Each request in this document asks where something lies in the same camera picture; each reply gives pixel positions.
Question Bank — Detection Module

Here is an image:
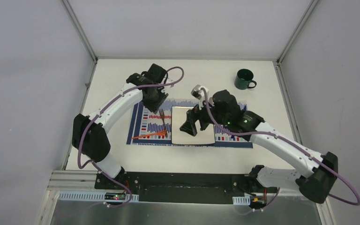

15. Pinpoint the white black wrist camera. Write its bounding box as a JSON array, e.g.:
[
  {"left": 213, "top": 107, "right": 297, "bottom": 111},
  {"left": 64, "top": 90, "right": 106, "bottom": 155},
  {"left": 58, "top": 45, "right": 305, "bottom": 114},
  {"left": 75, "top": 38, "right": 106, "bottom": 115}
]
[{"left": 191, "top": 84, "right": 209, "bottom": 101}]

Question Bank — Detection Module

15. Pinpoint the white square plate black rim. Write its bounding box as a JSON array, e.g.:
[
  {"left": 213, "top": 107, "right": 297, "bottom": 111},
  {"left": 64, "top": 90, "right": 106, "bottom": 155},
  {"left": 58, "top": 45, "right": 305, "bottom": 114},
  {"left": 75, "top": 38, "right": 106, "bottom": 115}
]
[{"left": 171, "top": 106, "right": 215, "bottom": 145}]

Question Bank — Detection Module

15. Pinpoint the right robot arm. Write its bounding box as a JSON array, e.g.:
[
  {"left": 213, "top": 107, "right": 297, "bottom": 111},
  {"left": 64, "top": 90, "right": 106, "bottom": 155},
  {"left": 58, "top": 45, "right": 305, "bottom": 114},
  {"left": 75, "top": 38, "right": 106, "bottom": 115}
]
[{"left": 180, "top": 86, "right": 338, "bottom": 203}]

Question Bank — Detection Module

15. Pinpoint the aluminium frame rail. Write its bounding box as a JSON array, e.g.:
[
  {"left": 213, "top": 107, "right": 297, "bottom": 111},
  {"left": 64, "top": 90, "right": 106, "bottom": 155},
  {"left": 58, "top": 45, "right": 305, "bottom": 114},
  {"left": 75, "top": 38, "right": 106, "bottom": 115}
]
[{"left": 47, "top": 170, "right": 327, "bottom": 197}]

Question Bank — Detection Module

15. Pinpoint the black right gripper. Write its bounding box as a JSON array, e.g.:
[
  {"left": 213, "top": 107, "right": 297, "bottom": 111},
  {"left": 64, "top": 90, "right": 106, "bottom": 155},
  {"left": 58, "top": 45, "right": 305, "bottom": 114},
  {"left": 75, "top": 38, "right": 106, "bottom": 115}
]
[{"left": 180, "top": 96, "right": 230, "bottom": 136}]

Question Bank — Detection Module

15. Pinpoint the blue striped placemat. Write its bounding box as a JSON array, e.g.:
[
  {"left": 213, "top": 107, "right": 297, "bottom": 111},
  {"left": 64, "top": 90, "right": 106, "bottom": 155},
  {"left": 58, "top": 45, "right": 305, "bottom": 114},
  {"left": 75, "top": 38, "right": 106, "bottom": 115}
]
[{"left": 126, "top": 98, "right": 254, "bottom": 149}]

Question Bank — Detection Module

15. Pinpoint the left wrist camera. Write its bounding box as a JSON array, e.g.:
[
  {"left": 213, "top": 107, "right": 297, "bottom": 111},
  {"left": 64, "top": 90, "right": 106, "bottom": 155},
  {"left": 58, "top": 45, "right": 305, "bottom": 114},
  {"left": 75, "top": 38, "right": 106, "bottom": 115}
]
[{"left": 126, "top": 63, "right": 167, "bottom": 86}]

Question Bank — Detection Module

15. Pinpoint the dark green mug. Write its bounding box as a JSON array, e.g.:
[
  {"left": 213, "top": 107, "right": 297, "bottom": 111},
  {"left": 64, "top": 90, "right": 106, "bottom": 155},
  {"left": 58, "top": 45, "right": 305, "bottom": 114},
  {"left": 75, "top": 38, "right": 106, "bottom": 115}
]
[{"left": 234, "top": 68, "right": 257, "bottom": 90}]

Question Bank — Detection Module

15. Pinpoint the brown wooden fork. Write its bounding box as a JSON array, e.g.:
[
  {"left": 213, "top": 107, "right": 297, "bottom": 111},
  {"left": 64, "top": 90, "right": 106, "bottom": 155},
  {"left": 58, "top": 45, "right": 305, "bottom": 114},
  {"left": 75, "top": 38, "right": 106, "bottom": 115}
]
[{"left": 159, "top": 109, "right": 168, "bottom": 137}]

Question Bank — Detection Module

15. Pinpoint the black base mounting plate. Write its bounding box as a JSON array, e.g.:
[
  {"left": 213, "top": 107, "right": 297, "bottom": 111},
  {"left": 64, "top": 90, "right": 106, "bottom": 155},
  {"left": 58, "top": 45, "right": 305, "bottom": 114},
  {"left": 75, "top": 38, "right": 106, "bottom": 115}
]
[{"left": 94, "top": 172, "right": 278, "bottom": 204}]

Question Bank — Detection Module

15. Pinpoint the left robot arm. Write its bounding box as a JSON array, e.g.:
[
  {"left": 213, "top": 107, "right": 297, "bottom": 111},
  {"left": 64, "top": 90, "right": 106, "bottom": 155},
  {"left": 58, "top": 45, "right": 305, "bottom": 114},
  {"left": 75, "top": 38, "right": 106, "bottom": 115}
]
[{"left": 72, "top": 83, "right": 168, "bottom": 190}]

